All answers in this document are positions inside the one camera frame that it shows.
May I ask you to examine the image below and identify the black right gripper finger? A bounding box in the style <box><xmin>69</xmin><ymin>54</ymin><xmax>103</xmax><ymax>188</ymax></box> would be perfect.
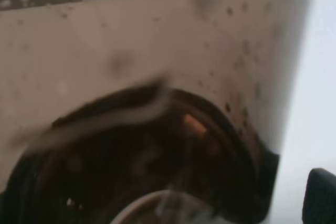
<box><xmin>302</xmin><ymin>168</ymin><xmax>335</xmax><ymax>224</ymax></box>

